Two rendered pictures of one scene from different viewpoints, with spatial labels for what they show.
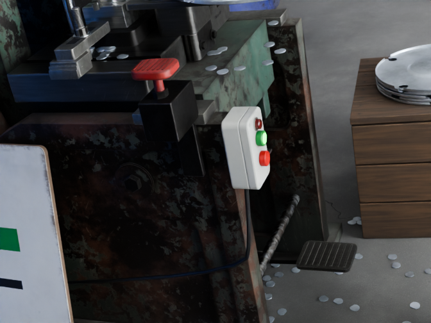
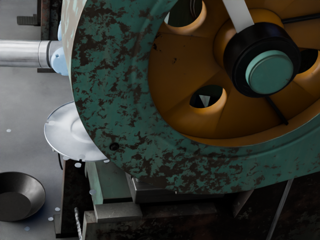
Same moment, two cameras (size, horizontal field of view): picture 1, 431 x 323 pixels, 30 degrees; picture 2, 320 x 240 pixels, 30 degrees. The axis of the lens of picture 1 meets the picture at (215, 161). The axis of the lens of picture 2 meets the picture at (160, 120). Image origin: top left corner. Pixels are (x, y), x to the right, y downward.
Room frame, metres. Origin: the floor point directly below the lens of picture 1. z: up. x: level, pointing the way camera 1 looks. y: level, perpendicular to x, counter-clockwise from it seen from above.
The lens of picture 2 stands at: (2.71, -1.01, 1.97)
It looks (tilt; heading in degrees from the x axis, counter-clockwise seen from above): 37 degrees down; 135
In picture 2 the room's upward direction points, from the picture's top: 10 degrees clockwise
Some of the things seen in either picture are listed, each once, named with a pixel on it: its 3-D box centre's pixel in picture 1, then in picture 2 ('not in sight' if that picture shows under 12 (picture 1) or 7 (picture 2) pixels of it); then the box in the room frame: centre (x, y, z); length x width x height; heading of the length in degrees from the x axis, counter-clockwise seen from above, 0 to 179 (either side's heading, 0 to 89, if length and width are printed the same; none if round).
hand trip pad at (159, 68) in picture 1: (158, 85); not in sight; (1.23, 0.07, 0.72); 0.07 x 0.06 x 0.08; 65
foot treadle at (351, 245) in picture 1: (229, 256); not in sight; (1.57, 0.01, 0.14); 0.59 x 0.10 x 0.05; 65
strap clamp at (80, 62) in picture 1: (79, 36); not in sight; (1.47, 0.21, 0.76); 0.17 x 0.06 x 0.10; 155
